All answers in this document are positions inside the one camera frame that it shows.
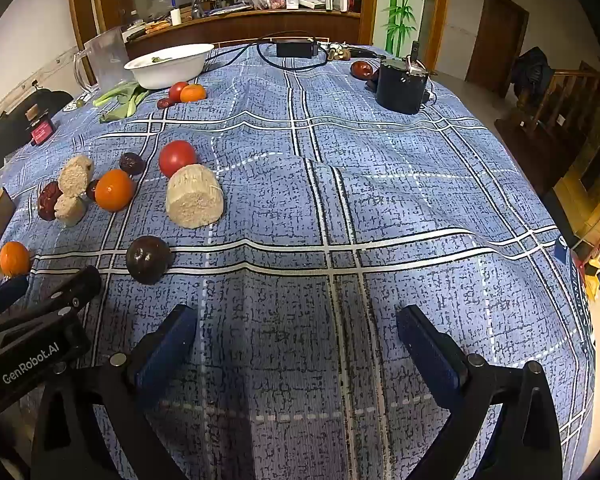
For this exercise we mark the small orange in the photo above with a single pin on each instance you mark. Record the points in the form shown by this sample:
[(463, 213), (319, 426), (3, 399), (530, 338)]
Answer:
[(194, 93)]

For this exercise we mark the shiny red date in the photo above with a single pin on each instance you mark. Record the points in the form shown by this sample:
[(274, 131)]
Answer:
[(362, 68)]

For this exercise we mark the dark purple passion fruit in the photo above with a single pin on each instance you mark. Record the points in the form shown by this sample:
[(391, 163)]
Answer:
[(149, 260)]

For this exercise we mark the black bag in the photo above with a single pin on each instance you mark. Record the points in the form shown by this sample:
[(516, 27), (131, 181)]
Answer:
[(10, 120)]

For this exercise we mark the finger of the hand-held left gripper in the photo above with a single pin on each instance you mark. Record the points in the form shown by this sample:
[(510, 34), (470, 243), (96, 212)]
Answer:
[(5, 296), (72, 287)]

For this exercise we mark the clear glass pitcher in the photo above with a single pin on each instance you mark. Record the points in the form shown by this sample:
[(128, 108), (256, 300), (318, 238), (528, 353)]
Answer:
[(107, 60)]

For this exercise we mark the large beige cylindrical cake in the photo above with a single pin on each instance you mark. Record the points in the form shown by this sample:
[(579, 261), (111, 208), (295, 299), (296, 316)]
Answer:
[(195, 195)]

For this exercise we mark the green vegetable leaf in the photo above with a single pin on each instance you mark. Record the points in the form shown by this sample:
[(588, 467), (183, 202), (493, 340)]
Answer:
[(126, 110)]

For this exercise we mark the wooden stair railing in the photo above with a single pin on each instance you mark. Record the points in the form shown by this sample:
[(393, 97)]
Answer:
[(565, 100)]

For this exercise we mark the small dark date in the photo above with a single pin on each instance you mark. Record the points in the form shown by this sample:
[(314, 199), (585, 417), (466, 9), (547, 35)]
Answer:
[(91, 190)]

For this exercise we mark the white boxes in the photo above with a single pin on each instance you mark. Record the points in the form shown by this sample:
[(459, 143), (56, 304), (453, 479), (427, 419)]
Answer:
[(332, 0)]

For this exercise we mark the small red tomato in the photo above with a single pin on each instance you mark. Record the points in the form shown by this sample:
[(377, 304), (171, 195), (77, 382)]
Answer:
[(175, 91)]

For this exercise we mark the dark wrinkled date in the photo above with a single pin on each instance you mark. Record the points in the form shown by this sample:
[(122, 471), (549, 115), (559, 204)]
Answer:
[(132, 163)]

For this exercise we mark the large red tomato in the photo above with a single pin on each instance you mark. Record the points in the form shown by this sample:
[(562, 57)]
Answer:
[(177, 158)]

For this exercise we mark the jar with pink label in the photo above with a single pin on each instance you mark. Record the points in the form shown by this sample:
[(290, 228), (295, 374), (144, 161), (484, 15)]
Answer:
[(40, 129)]

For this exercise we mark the black cylindrical container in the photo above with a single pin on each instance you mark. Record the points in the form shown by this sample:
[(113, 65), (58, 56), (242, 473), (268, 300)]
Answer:
[(402, 87)]

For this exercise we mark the brown wooden door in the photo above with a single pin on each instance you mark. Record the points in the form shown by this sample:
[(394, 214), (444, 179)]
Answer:
[(495, 40)]

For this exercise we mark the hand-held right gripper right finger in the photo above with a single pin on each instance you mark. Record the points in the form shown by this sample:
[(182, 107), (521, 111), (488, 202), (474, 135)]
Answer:
[(430, 355)]

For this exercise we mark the large red date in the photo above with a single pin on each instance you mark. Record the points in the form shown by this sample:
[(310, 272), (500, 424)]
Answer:
[(47, 201)]

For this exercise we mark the green bok choy stalk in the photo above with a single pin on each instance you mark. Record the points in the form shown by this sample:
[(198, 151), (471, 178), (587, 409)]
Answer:
[(111, 95)]

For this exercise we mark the wooden cabinet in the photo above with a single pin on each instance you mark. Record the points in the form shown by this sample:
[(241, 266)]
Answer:
[(230, 25)]

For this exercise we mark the small red date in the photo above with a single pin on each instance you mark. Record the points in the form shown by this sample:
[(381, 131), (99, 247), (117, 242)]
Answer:
[(163, 103)]

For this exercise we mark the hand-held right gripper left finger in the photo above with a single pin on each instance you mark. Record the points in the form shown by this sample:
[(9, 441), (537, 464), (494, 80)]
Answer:
[(167, 345)]

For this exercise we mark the blue plaid tablecloth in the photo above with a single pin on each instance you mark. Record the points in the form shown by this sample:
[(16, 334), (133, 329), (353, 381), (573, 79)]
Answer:
[(330, 185)]

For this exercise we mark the dark jacket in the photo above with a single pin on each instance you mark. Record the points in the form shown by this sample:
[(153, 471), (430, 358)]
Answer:
[(530, 72)]

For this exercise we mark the white bowl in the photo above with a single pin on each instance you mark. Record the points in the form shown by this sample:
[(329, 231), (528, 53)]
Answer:
[(180, 67)]

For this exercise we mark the small brass object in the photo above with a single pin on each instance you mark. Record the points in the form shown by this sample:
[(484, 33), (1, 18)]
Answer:
[(337, 51)]

